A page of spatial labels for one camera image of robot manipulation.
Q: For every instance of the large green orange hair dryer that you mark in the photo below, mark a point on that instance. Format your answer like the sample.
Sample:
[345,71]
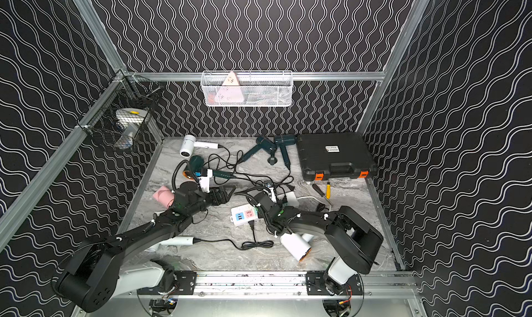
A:
[196,166]

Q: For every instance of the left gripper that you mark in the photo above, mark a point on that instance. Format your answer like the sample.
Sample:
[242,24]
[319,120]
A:
[216,194]

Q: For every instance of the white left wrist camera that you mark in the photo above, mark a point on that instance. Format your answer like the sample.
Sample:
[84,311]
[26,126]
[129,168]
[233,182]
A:
[204,177]

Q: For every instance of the pink triangle card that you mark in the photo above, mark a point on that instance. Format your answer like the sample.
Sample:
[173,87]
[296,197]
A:
[230,92]

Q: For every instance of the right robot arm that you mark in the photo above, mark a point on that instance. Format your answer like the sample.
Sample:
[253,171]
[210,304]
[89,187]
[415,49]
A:
[353,238]

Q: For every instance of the white bottle in mesh basket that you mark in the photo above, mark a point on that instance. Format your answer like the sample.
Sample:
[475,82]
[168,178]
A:
[126,139]

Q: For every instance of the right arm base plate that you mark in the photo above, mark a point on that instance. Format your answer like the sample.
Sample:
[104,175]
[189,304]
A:
[317,284]

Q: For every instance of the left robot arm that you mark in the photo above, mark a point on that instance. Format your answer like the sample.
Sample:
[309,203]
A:
[91,274]

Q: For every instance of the white hair dryer front left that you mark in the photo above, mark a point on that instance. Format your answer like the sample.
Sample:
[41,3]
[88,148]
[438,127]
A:
[176,241]

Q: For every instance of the small white hair dryer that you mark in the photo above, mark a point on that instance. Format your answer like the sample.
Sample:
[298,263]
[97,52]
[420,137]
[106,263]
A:
[189,144]

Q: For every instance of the black wire mesh basket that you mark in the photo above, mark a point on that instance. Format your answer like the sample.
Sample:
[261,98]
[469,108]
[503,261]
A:
[134,100]

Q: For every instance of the white hair dryer front right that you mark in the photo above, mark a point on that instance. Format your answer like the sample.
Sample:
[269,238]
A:
[297,245]

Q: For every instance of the black plastic tool case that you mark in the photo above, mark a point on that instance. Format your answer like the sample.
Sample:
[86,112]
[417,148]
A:
[334,155]

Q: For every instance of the clear wall basket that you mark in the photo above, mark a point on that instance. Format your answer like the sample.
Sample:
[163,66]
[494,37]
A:
[260,88]

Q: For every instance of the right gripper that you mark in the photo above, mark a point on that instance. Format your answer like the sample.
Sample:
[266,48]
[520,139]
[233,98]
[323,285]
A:
[278,206]

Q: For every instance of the dark green hair dryer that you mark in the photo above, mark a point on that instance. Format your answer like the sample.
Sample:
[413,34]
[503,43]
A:
[262,143]
[282,142]

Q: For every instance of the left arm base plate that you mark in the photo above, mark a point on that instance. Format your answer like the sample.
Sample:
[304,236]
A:
[184,283]

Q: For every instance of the black cable large green dryer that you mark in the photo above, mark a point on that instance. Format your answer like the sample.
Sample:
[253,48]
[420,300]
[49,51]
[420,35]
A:
[215,161]

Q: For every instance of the pink hair dryer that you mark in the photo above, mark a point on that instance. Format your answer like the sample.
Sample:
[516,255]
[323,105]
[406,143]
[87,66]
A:
[164,196]

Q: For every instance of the white multicolour power strip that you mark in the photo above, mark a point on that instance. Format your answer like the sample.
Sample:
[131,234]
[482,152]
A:
[241,215]

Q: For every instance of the black handle screwdriver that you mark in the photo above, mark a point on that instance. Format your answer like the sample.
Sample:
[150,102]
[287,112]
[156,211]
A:
[321,193]

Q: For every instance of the yellow handle screwdriver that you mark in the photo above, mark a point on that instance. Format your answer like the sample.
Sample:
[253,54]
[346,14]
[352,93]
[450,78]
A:
[328,191]

